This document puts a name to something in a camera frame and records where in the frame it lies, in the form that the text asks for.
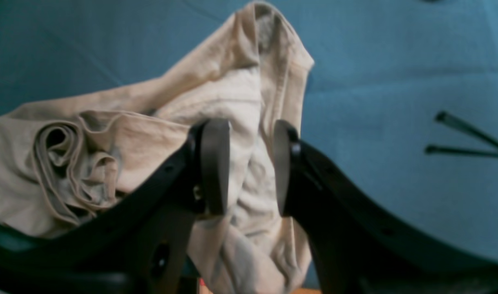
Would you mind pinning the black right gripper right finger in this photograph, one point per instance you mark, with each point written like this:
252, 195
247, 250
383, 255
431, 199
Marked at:
357, 246

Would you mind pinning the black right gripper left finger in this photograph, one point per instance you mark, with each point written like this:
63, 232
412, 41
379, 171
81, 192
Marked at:
139, 246

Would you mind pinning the beige T-shirt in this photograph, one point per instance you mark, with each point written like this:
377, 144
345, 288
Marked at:
63, 162

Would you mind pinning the blue tablecloth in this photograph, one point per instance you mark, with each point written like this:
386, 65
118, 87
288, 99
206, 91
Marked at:
392, 98

